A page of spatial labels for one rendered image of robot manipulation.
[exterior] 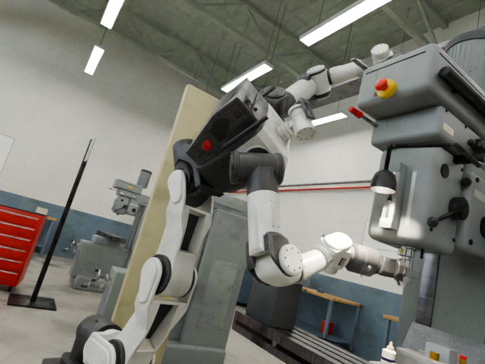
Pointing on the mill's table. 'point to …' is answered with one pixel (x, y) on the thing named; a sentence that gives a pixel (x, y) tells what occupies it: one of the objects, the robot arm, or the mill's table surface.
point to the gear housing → (424, 130)
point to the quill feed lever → (455, 209)
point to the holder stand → (274, 304)
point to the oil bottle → (388, 354)
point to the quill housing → (421, 200)
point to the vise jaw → (405, 356)
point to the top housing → (419, 88)
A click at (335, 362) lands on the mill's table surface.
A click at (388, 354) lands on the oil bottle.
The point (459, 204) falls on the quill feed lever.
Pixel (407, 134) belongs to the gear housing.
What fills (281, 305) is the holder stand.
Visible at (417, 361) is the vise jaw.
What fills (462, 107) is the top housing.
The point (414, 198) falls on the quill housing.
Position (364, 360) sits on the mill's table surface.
